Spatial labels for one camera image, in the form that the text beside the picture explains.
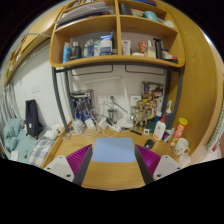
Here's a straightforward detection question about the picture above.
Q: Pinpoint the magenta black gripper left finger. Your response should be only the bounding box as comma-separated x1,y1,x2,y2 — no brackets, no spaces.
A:
44,145,93,186

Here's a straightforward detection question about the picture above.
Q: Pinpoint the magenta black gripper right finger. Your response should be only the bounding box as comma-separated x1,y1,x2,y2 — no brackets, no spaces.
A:
135,145,182,184

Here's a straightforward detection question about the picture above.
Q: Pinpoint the black computer mouse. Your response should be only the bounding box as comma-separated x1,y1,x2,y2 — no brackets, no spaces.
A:
144,139,155,149

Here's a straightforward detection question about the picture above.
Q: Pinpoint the blue mouse pad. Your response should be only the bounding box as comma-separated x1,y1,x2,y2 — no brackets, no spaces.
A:
92,137,136,163

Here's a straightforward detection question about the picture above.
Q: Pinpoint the white skull mug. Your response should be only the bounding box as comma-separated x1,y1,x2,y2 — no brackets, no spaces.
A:
174,138,190,155

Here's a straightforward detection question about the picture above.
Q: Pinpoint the plaid bed sheet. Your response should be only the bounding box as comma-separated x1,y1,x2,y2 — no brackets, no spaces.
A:
13,128,58,168

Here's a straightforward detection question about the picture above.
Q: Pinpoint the white glue bottle red cap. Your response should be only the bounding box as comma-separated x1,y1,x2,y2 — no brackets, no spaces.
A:
153,116,166,140

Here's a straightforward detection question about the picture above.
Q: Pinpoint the red yellow chips can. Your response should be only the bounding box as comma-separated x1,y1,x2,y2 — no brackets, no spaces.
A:
169,118,188,147

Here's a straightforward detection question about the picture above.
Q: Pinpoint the dark spray bottle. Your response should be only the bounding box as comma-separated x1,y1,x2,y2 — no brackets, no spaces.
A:
165,100,172,130

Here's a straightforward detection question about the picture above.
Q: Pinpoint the Groot figurine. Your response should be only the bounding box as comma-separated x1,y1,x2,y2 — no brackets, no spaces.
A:
133,99,149,131

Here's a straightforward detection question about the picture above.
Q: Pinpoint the colourful box on desk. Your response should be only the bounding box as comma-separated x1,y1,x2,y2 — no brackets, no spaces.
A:
70,89,95,121

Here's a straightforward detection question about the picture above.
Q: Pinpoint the teal blanket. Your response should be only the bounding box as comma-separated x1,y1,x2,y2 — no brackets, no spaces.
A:
3,118,21,152

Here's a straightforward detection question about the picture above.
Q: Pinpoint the dark bottle on shelf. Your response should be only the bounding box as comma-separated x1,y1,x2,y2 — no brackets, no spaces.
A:
70,41,81,60

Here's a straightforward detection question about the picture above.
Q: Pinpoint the black pump bottle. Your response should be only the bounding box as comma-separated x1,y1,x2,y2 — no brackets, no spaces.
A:
153,38,162,59

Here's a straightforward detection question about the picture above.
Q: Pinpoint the white tube on shelf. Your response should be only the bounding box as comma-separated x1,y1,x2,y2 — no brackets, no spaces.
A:
122,40,131,55

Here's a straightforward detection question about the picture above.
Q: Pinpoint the blue white box on shelf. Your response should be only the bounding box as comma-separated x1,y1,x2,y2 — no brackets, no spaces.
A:
100,35,112,56

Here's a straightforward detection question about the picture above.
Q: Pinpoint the white cables pile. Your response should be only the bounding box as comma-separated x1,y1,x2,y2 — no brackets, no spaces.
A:
70,108,123,138

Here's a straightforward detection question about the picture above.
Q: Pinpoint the wooden wall shelf unit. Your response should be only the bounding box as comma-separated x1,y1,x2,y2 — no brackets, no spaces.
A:
49,0,185,68

